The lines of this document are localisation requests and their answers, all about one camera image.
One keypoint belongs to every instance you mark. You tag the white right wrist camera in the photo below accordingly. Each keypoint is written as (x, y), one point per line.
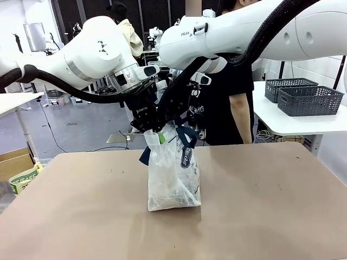
(195, 91)

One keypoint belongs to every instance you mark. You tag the person in black t-shirt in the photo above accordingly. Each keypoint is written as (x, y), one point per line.
(225, 108)

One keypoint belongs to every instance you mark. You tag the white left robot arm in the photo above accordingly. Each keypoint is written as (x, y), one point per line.
(92, 57)

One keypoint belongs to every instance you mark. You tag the green and white paper bag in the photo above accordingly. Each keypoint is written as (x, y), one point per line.
(24, 180)

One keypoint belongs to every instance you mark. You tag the white desk with leg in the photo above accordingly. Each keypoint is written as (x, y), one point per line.
(16, 101)

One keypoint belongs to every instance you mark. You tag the cardboard box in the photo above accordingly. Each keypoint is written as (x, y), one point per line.
(15, 163)

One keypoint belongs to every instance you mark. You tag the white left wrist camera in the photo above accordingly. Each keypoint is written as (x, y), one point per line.
(162, 84)

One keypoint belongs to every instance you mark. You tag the black light stand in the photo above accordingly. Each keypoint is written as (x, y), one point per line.
(17, 42)

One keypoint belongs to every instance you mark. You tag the person's left forearm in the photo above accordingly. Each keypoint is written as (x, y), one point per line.
(241, 119)

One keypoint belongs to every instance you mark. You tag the metal floor plate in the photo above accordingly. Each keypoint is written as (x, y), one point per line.
(119, 138)

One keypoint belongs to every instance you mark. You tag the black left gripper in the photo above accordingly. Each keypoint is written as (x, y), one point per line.
(142, 113)

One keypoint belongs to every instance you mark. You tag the white side table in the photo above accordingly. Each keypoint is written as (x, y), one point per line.
(298, 124)

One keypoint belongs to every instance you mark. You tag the grey storage bin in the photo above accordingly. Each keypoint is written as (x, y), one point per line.
(74, 99)

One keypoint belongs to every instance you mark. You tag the grey plastic herringbone basket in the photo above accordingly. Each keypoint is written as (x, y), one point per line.
(310, 101)
(287, 86)

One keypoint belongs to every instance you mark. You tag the black slanted pole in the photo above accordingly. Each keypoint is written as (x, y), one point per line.
(339, 73)

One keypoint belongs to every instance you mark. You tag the black tripod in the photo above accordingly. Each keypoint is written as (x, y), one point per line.
(282, 70)

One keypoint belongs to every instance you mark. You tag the white box under table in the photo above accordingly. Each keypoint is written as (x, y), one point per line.
(313, 143)

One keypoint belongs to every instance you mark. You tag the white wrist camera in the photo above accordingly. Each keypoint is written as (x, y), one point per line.
(195, 91)
(162, 84)

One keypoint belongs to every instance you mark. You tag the mannequin in cream jacket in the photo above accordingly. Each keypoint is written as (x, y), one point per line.
(132, 35)

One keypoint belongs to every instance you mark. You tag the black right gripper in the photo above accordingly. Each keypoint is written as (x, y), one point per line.
(193, 119)

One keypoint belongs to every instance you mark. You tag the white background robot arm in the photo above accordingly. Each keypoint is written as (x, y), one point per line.
(154, 38)
(52, 46)

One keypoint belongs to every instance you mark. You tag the grey softbox panel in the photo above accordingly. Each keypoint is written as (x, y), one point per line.
(34, 36)

